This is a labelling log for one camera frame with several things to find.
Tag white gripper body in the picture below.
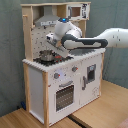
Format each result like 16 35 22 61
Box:
45 33 68 58

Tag small metal pot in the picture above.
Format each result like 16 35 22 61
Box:
40 50 55 61

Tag wooden toy kitchen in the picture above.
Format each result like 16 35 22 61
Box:
22 2 107 127

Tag black stovetop red burners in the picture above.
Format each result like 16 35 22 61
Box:
34 53 71 67

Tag grey toy sink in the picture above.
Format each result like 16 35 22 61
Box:
69 49 95 56

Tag grey range hood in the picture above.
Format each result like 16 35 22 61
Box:
34 5 59 27

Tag right red stove knob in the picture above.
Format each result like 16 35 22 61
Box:
72 66 78 72

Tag red stove knob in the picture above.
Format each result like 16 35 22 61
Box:
54 73 60 79
72 66 78 72

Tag left red stove knob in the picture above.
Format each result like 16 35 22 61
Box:
54 73 60 79

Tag toy fridge door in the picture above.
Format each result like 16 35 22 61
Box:
80 55 102 106

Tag toy microwave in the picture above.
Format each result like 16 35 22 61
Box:
66 3 90 20

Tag toy oven door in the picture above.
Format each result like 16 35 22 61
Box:
49 78 80 125

